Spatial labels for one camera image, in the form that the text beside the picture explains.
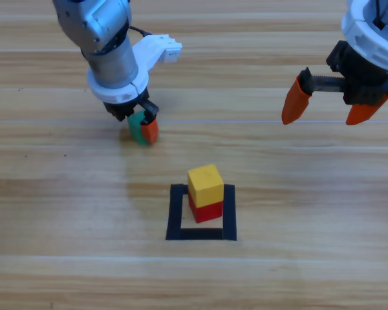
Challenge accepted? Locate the thin black cable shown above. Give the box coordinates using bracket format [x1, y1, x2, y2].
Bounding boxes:
[374, 0, 386, 29]
[128, 25, 154, 37]

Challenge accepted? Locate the black tape square outline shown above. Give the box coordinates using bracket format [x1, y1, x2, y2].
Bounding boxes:
[165, 183, 238, 242]

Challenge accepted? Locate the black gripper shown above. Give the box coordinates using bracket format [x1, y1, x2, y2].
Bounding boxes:
[281, 39, 388, 127]
[102, 89, 160, 145]

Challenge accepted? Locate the red wooden cube block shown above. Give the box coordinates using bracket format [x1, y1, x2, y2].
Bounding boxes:
[188, 193, 224, 224]

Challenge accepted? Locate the green wooden cube block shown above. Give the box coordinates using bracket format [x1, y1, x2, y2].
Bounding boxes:
[127, 109, 151, 147]

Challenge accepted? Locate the yellow wooden cube block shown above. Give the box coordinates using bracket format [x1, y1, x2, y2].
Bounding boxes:
[187, 163, 225, 208]

